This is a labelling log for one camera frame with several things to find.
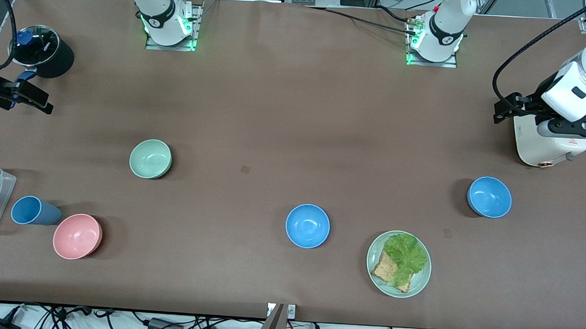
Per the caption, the blue cup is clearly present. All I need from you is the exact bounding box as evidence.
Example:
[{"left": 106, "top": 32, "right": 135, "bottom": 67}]
[{"left": 10, "top": 195, "right": 63, "bottom": 227}]

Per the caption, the grey metal bar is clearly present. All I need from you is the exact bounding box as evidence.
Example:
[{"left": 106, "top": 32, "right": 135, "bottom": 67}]
[{"left": 253, "top": 302, "right": 286, "bottom": 329}]

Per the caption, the black pot with blue handle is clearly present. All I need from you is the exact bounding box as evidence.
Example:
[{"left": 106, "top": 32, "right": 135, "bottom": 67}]
[{"left": 8, "top": 35, "right": 76, "bottom": 112}]

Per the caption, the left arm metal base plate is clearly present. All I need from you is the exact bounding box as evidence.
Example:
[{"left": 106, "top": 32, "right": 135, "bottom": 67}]
[{"left": 405, "top": 15, "right": 460, "bottom": 69}]

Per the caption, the green lettuce leaf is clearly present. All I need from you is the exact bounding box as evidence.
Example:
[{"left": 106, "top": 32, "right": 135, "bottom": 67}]
[{"left": 382, "top": 232, "right": 429, "bottom": 288}]

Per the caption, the green bowl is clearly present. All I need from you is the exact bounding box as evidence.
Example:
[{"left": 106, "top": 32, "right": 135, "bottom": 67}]
[{"left": 129, "top": 138, "right": 173, "bottom": 180}]

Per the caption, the cream toaster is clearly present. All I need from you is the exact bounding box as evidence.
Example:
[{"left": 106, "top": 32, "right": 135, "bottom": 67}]
[{"left": 511, "top": 115, "right": 586, "bottom": 170}]

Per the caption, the brown bread slice on plate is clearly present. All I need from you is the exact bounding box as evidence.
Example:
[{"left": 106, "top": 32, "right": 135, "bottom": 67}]
[{"left": 371, "top": 248, "right": 414, "bottom": 294}]

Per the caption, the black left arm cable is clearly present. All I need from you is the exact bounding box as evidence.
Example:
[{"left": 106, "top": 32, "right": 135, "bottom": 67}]
[{"left": 491, "top": 0, "right": 586, "bottom": 108}]

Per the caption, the black braided cable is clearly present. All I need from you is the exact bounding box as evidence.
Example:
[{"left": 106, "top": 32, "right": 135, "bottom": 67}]
[{"left": 303, "top": 5, "right": 420, "bottom": 37}]

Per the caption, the green plate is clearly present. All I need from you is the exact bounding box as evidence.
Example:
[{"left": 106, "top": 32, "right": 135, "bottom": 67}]
[{"left": 365, "top": 229, "right": 433, "bottom": 299}]

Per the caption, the pink bowl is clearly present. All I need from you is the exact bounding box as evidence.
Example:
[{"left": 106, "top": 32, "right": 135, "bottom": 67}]
[{"left": 52, "top": 212, "right": 104, "bottom": 261}]

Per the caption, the white bracket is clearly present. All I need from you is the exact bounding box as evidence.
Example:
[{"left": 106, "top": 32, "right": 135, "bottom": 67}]
[{"left": 266, "top": 303, "right": 297, "bottom": 320}]

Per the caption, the black red power strip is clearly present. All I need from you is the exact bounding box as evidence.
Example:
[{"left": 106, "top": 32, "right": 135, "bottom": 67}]
[{"left": 146, "top": 317, "right": 184, "bottom": 329}]

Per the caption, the glass lid with blue knob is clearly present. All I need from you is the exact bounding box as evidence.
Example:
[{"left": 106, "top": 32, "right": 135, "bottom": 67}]
[{"left": 8, "top": 24, "right": 61, "bottom": 69}]

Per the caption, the blue bowl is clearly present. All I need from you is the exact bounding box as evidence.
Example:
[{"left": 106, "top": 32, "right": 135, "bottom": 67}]
[
  {"left": 285, "top": 203, "right": 331, "bottom": 249},
  {"left": 466, "top": 176, "right": 513, "bottom": 219}
]

